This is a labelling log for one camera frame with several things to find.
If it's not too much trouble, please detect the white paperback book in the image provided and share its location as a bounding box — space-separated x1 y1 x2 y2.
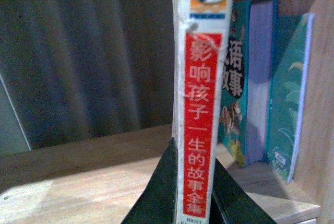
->
172 0 233 223

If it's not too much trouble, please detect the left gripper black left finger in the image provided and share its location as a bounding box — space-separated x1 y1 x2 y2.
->
122 137 178 224

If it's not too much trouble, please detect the light wooden bookshelf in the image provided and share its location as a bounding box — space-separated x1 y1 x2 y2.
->
1 0 333 223

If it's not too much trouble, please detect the teal thin leaning book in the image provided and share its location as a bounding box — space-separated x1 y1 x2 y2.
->
265 13 314 183

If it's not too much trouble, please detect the dark blue backdrop curtain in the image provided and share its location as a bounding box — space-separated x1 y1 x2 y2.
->
1 0 174 149

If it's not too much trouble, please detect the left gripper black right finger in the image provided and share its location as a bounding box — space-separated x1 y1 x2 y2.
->
210 160 275 224

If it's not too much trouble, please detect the teal illustrated book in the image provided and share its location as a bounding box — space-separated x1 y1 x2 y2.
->
218 0 278 167

